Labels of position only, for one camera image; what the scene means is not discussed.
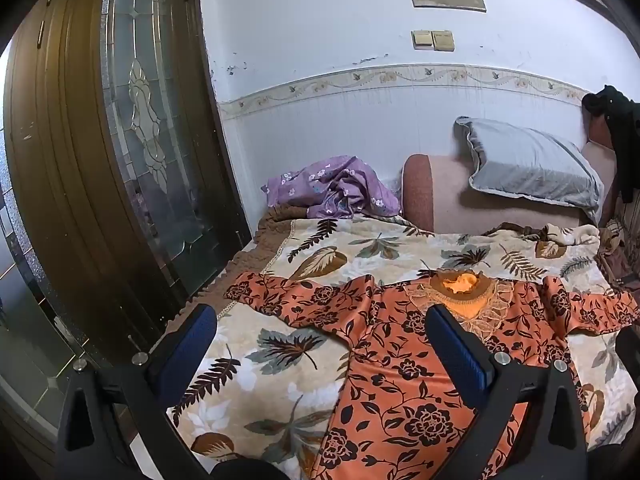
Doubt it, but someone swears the purple floral cloth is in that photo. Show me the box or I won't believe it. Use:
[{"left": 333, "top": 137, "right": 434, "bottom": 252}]
[{"left": 261, "top": 155, "right": 403, "bottom": 220}]

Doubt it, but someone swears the wooden door with glass panel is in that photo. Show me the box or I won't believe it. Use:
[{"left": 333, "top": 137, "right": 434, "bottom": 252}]
[{"left": 2, "top": 0, "right": 252, "bottom": 367}]

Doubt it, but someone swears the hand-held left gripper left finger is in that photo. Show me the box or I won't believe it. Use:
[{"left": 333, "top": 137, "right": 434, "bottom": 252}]
[{"left": 54, "top": 303, "right": 219, "bottom": 480}]

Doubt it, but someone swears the grey pillow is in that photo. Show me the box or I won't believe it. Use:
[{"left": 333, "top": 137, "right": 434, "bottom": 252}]
[{"left": 454, "top": 116, "right": 606, "bottom": 226}]

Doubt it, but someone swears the leaf print blanket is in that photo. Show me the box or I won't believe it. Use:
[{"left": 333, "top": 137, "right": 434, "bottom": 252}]
[{"left": 167, "top": 205, "right": 640, "bottom": 480}]

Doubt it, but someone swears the brown patterned cloth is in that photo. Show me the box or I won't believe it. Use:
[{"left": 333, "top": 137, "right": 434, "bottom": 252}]
[{"left": 599, "top": 204, "right": 640, "bottom": 288}]

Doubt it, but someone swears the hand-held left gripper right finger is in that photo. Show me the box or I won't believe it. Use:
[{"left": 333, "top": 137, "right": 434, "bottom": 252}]
[{"left": 425, "top": 304, "right": 592, "bottom": 480}]

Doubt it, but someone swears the black garment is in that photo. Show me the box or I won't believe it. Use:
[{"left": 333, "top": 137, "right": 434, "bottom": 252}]
[{"left": 581, "top": 85, "right": 640, "bottom": 203}]

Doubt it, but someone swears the orange floral garment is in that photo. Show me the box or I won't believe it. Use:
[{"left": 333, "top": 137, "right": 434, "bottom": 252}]
[{"left": 224, "top": 269, "right": 640, "bottom": 480}]

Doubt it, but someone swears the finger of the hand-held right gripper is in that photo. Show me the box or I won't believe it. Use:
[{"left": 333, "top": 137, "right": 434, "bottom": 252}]
[{"left": 615, "top": 327, "right": 640, "bottom": 386}]

